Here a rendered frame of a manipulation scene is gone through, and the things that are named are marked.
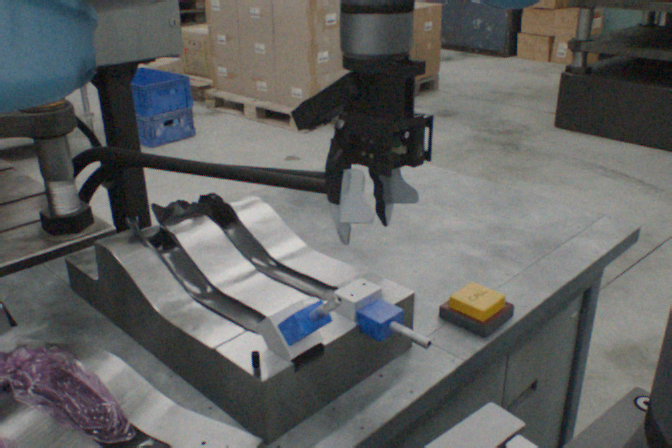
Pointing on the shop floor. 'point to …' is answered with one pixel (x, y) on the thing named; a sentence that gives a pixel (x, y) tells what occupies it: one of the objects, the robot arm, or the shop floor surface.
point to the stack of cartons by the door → (552, 32)
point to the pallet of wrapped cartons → (272, 55)
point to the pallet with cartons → (427, 44)
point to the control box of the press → (124, 189)
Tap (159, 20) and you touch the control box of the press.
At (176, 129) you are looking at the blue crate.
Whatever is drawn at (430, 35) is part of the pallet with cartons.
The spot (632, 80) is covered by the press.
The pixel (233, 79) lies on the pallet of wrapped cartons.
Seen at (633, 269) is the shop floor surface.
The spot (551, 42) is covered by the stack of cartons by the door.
